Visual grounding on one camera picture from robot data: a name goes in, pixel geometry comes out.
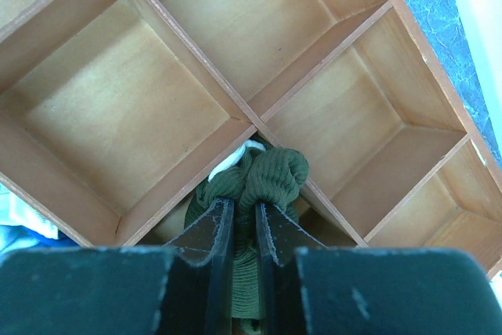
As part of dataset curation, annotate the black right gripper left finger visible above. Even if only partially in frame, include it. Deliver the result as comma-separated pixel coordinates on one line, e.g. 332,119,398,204
1,198,234,334

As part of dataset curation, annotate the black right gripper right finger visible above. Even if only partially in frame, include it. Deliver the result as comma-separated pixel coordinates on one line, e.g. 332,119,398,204
255,203,501,334

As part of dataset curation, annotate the olive green underwear cream waistband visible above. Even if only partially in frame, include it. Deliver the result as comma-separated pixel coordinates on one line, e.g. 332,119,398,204
184,138,309,334

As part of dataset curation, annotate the orange compartment organizer box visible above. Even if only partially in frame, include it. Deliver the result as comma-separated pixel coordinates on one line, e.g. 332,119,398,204
1,0,501,275

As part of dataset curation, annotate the blue white rolled underwear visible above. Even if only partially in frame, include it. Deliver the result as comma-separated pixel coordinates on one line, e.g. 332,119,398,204
1,185,60,253

